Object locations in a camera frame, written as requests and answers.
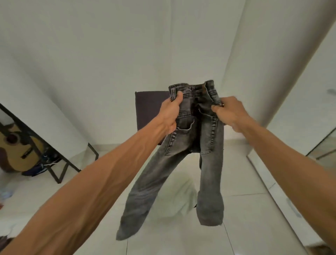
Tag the person's left hand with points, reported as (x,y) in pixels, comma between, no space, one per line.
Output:
(168,111)

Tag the person's right hand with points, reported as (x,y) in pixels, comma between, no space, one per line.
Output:
(232,113)

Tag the person's right thumb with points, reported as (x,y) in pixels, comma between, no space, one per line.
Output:
(217,109)

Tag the person's left thumb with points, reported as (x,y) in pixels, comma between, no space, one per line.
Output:
(177,99)

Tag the grey denim jeans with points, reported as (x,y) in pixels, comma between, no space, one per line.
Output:
(183,157)

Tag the person's right forearm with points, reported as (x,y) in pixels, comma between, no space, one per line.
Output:
(294,170)

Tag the person's left forearm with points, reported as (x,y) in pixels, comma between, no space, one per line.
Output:
(86,194)

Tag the dark purple board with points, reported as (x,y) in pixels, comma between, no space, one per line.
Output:
(149,110)

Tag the white wardrobe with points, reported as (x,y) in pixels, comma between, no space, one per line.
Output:
(296,147)

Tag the white cloth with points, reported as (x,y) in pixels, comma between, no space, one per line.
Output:
(175,194)

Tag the acoustic guitar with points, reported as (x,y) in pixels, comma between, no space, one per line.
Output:
(15,152)

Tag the black metal frame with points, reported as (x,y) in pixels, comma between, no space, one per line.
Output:
(39,141)

